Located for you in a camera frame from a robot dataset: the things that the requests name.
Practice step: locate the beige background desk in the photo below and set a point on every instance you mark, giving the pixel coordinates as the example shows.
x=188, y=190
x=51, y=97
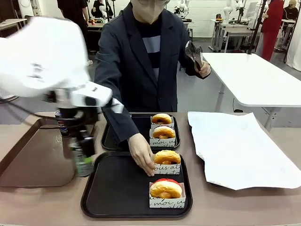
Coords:
x=11, y=22

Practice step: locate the metal perforated tongs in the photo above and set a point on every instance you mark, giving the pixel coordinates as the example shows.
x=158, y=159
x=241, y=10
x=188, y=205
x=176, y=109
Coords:
x=194, y=53

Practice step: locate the yellow sprinkled donut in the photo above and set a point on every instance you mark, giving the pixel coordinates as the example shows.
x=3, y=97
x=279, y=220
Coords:
x=167, y=157

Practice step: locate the large white table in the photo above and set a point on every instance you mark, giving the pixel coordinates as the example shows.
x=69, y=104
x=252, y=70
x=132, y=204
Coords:
x=258, y=77

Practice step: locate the white table leg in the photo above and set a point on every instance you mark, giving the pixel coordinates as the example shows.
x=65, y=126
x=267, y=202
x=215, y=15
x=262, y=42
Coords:
x=272, y=118

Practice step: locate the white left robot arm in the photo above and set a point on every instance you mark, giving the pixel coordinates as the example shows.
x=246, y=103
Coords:
x=40, y=56

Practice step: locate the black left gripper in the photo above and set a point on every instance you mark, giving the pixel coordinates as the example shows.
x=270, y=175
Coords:
x=75, y=120

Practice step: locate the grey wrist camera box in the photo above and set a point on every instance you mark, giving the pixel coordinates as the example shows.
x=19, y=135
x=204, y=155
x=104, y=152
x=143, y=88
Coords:
x=115, y=104

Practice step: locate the beige face mask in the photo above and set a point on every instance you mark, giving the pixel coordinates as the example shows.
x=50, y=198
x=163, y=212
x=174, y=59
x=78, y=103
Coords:
x=149, y=11

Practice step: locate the person's right hand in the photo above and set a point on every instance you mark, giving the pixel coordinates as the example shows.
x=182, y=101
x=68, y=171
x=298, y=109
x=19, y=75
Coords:
x=141, y=153

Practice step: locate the grey background tables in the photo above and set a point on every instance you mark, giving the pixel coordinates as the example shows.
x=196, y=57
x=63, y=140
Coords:
x=235, y=30

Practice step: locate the background figure in red dress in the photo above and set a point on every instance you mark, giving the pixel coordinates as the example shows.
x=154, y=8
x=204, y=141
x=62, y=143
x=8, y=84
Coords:
x=272, y=28

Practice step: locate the black square serving tray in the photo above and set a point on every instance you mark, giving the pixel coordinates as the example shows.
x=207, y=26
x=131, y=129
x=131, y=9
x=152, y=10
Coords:
x=117, y=188
x=145, y=122

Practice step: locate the person's left hand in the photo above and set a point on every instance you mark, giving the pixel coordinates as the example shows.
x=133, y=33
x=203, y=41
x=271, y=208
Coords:
x=203, y=69

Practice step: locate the person's right forearm dark sleeve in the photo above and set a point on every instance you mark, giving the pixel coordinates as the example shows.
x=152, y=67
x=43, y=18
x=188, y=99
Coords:
x=117, y=117

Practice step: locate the white-legged background workbench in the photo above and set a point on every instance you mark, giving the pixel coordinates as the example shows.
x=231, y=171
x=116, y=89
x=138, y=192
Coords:
x=95, y=24

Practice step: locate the white paper sheet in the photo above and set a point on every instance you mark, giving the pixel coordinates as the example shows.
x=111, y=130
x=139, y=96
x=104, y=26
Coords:
x=240, y=150

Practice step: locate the background person in black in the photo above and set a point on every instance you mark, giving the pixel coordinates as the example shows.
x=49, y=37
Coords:
x=73, y=9

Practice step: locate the black Pepsi can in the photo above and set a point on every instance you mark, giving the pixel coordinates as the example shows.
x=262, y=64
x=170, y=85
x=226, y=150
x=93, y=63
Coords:
x=82, y=168
x=61, y=124

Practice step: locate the seated background person dark clothes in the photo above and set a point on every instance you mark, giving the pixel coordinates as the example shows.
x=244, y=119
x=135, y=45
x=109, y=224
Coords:
x=98, y=8

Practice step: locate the person's torso dark blazer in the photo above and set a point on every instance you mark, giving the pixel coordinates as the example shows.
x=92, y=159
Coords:
x=141, y=58

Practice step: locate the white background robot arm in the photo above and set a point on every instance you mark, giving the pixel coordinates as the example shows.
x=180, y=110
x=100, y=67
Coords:
x=227, y=11

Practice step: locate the black tripod pole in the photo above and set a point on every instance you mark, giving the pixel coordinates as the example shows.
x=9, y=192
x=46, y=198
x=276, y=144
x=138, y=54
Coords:
x=257, y=26

